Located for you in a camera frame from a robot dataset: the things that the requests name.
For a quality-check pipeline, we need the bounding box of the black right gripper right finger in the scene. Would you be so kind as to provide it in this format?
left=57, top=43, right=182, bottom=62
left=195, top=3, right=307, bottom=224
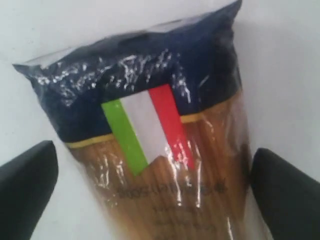
left=250, top=148, right=320, bottom=240

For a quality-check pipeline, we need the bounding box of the spaghetti packet with Italian flag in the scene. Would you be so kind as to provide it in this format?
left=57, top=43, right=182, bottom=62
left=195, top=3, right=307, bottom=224
left=14, top=0, right=251, bottom=240

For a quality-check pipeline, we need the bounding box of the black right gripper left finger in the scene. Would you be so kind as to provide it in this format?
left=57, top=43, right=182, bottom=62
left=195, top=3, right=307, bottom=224
left=0, top=140, right=59, bottom=240

